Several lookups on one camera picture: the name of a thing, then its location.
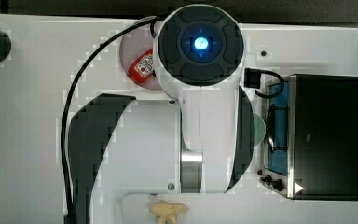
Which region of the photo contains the green plastic strainer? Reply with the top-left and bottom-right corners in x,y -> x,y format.
253,113 -> 266,146

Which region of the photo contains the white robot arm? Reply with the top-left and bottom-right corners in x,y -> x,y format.
69,4 -> 254,224

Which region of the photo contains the red ketchup bottle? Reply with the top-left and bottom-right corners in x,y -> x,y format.
128,49 -> 154,84

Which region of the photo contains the grey round plate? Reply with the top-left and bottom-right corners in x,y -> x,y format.
119,26 -> 161,90

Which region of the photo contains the yellow banana toy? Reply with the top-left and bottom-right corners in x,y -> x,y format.
149,201 -> 189,224

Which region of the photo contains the black toaster oven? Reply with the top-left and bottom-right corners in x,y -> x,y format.
258,74 -> 358,201

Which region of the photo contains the black camera box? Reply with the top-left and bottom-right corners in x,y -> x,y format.
244,68 -> 261,89

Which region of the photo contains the black oven door handle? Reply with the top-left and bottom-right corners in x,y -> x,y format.
265,104 -> 288,153

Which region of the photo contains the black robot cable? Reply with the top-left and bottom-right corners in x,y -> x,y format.
60,15 -> 169,217

